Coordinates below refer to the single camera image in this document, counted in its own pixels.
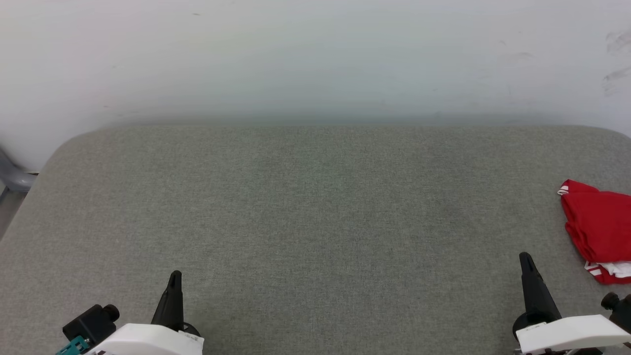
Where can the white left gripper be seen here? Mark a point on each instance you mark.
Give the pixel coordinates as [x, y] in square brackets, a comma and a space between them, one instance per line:
[148, 341]

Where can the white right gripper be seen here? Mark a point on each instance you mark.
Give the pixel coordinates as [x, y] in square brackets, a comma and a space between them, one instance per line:
[572, 335]

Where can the red basketball jersey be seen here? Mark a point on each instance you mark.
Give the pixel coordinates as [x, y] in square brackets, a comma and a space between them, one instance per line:
[599, 222]

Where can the white paper label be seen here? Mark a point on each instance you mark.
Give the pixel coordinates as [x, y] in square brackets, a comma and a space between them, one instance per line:
[191, 338]

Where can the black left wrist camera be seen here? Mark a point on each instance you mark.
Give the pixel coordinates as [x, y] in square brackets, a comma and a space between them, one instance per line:
[91, 323]

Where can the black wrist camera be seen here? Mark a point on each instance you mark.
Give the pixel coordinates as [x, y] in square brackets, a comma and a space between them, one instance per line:
[91, 323]
[622, 308]

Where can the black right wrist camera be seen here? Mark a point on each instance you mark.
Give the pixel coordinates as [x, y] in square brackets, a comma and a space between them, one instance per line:
[622, 308]

